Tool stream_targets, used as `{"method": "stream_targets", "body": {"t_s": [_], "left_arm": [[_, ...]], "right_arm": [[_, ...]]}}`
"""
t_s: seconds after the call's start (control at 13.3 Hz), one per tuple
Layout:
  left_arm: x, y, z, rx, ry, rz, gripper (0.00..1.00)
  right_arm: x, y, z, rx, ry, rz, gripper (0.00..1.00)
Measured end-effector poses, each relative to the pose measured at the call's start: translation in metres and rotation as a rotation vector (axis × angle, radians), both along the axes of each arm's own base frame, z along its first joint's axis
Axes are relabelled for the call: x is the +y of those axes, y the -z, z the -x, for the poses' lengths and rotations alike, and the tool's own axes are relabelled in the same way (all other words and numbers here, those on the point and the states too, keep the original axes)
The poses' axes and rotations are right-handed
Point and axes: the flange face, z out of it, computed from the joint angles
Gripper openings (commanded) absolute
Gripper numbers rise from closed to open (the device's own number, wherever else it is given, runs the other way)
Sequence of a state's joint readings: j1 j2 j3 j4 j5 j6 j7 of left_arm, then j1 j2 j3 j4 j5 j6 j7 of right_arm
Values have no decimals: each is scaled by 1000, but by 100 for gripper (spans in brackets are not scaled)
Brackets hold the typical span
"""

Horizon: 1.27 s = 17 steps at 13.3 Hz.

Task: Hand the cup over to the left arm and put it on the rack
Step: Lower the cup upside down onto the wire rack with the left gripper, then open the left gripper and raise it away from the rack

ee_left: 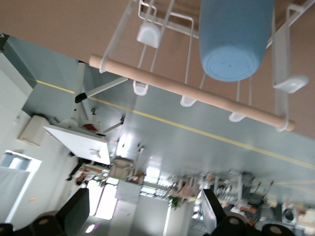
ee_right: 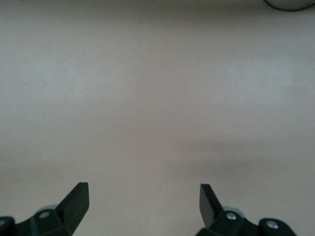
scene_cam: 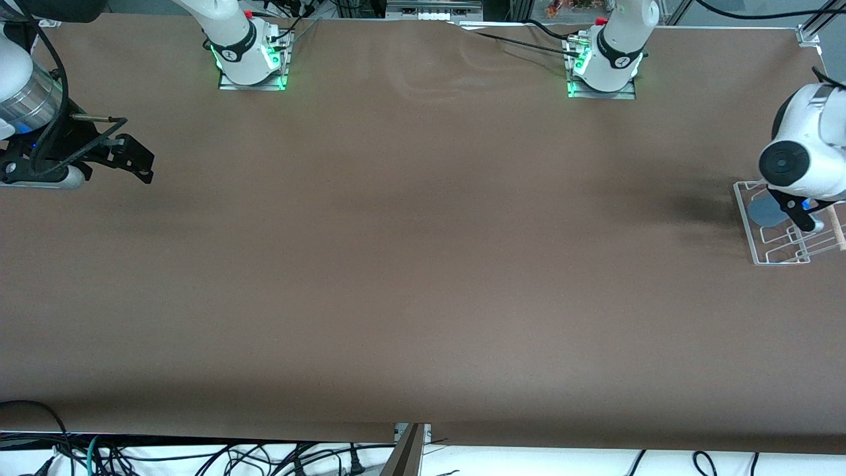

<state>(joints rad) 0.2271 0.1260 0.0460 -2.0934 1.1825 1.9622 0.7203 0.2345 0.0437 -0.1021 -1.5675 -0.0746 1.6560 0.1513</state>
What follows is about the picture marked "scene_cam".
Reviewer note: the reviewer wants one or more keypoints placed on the blue plastic cup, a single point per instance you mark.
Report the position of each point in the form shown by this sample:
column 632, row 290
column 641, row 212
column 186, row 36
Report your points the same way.
column 763, row 210

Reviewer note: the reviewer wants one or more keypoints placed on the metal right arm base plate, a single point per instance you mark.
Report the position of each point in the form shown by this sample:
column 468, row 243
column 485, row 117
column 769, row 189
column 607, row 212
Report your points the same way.
column 228, row 84

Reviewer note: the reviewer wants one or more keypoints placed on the grey socket strip box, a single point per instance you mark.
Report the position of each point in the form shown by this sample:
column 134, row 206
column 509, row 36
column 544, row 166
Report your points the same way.
column 433, row 8

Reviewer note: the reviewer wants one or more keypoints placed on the aluminium frame profile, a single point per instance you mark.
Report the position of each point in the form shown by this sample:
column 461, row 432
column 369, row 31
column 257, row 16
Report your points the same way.
column 816, row 23

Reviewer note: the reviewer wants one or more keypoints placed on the brown table cover sheet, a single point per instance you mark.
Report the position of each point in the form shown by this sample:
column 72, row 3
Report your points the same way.
column 423, row 264

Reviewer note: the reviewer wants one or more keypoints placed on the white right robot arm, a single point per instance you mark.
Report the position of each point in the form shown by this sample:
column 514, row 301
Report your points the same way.
column 228, row 33

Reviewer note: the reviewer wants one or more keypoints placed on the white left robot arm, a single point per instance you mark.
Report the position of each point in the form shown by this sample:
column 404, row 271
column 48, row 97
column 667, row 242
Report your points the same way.
column 806, row 158

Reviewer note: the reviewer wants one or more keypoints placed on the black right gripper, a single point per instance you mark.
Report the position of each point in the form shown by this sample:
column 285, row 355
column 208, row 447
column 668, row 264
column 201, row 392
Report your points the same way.
column 78, row 141

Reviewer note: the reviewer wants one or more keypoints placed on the metal table edge bracket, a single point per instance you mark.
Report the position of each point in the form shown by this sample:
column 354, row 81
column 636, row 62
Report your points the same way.
column 426, row 433

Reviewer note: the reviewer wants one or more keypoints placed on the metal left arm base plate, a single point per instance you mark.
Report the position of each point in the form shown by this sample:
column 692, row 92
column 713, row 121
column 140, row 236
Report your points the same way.
column 624, row 94

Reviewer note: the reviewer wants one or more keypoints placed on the black power plug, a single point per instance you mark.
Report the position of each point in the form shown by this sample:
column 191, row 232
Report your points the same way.
column 357, row 466

